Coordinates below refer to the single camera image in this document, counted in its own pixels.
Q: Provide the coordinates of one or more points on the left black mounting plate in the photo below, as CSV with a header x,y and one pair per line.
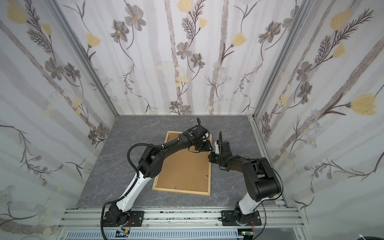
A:
x,y
135,218

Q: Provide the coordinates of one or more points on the black mounting plate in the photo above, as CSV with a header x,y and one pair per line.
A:
x,y
135,218
236,218

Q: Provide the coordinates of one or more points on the small green circuit board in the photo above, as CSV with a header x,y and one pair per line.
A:
x,y
122,234

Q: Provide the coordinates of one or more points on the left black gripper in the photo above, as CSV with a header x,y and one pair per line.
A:
x,y
208,147

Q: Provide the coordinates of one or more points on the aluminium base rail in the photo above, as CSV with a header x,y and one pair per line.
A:
x,y
181,218

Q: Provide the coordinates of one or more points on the brown frame backing board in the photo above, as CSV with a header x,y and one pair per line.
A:
x,y
186,168

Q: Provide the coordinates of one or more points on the left corner aluminium post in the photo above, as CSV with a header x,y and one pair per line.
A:
x,y
80,52

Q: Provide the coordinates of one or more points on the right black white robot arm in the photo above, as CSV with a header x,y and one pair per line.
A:
x,y
262,184

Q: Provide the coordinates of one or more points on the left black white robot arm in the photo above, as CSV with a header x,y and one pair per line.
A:
x,y
149,166

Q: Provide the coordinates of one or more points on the right corner aluminium post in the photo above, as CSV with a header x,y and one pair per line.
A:
x,y
298,22

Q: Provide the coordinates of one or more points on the wooden picture frame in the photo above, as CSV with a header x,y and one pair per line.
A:
x,y
180,190

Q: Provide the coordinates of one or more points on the corner aluminium post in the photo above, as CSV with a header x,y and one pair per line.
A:
x,y
298,22
80,52

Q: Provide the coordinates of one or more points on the white slotted cable duct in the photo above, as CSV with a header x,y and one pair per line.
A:
x,y
160,234

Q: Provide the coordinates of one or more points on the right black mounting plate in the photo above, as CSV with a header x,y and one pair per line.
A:
x,y
236,218

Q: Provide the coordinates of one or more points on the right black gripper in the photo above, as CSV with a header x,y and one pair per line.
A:
x,y
222,150

